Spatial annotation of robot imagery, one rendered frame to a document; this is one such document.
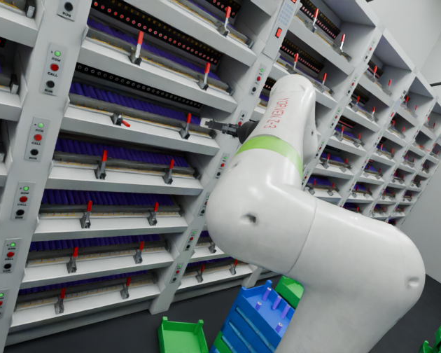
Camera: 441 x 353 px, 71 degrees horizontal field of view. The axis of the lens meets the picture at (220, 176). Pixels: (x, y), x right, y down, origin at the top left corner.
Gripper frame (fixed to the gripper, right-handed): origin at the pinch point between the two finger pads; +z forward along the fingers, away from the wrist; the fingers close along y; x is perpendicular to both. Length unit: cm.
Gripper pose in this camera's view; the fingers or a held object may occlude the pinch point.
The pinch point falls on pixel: (211, 124)
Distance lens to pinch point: 107.3
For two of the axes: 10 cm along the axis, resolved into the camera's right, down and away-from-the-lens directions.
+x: 2.5, -9.6, -1.5
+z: -6.6, -2.8, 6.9
